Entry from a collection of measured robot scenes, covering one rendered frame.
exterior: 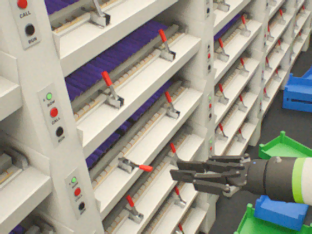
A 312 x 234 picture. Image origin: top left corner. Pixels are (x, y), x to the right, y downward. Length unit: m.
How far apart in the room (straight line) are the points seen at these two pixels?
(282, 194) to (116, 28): 0.48
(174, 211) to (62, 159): 0.75
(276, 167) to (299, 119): 1.79
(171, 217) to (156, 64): 0.60
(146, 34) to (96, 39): 0.41
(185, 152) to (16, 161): 0.74
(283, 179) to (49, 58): 0.49
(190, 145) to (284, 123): 1.21
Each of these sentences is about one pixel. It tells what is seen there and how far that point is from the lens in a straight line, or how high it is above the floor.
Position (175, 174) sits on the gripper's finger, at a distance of 0.91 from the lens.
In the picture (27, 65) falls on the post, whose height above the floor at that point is 1.18.
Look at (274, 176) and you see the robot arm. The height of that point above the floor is 0.90.
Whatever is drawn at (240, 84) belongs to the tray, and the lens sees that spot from 1.78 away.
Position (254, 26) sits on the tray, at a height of 0.76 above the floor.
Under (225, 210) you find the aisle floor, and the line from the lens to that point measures 1.92.
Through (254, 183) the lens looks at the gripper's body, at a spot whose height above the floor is 0.87.
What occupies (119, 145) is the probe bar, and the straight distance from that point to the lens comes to 1.05.
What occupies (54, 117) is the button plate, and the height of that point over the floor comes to 1.06.
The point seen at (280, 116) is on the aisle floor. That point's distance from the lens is 2.58.
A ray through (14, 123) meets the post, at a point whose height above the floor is 1.06.
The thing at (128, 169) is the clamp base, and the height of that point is 0.77.
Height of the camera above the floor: 1.42
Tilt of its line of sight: 34 degrees down
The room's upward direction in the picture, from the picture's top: 6 degrees counter-clockwise
